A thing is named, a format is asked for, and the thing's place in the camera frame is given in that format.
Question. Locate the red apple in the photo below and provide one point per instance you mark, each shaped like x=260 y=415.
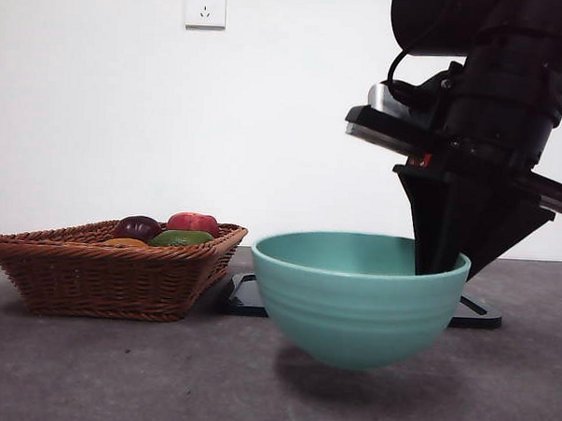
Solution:
x=192 y=221

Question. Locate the dark purple fruit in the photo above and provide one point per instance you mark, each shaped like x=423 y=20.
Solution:
x=135 y=228

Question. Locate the brown kiwi fruit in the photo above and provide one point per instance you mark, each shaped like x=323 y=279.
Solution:
x=125 y=243

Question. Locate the pale grey right wrist camera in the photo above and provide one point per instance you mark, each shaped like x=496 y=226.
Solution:
x=381 y=98

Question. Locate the teal bowl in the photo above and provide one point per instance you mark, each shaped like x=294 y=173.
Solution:
x=351 y=316

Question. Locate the white wall socket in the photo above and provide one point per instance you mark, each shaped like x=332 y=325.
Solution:
x=206 y=7

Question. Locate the brown wicker basket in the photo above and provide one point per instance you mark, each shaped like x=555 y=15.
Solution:
x=96 y=281

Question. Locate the dark green tray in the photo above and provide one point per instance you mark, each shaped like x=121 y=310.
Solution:
x=242 y=297

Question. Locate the green fruit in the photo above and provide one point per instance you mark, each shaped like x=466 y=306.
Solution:
x=182 y=239

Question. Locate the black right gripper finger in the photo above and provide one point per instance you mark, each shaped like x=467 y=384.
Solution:
x=432 y=217
x=495 y=224

